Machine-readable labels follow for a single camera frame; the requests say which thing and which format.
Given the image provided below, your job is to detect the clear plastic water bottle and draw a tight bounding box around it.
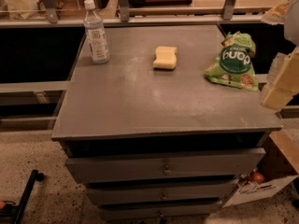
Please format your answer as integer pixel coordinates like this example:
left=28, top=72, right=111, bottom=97
left=83, top=0, right=109, bottom=63

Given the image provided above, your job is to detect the middle grey drawer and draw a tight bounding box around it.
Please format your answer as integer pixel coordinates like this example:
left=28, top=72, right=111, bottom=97
left=86, top=180, right=236, bottom=205

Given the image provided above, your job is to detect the yellow sponge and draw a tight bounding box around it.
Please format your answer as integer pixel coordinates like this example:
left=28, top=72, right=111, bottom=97
left=153, top=46, right=178, bottom=70

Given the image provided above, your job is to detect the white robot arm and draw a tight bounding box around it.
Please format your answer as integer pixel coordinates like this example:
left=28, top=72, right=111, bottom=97
left=261, top=0, right=299, bottom=111

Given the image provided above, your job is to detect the green rice chip bag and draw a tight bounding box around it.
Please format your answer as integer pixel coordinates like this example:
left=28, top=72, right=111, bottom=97
left=205, top=32, right=258, bottom=91

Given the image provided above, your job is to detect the red onion in box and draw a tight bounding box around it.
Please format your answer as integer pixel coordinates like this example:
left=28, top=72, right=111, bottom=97
left=250, top=170, right=265, bottom=184

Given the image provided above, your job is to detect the top grey drawer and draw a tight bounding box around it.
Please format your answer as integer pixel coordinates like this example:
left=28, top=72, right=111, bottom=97
left=65, top=147, right=265, bottom=183

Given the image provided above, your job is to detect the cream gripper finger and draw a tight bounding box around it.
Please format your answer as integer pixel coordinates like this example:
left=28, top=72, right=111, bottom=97
left=261, top=51, right=299, bottom=111

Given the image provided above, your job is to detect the cardboard box with items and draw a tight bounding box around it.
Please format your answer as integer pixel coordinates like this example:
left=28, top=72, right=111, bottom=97
left=224, top=131, right=299, bottom=207

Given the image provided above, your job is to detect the grey drawer cabinet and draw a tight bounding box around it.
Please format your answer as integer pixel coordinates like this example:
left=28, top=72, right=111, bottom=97
left=52, top=26, right=281, bottom=210

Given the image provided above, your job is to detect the bottom grey drawer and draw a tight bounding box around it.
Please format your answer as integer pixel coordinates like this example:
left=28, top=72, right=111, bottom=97
left=100, top=201, right=222, bottom=220

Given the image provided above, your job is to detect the black stand leg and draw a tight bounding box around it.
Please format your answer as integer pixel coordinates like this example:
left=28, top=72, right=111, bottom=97
left=10, top=170, right=45, bottom=224

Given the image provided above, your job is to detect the metal shelf rail frame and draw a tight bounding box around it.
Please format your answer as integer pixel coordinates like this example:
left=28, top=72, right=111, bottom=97
left=0, top=0, right=299, bottom=29

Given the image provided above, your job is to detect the grey drawer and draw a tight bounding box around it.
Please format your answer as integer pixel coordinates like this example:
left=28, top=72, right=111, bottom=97
left=86, top=180, right=236, bottom=205
left=100, top=201, right=222, bottom=220
left=65, top=147, right=265, bottom=183

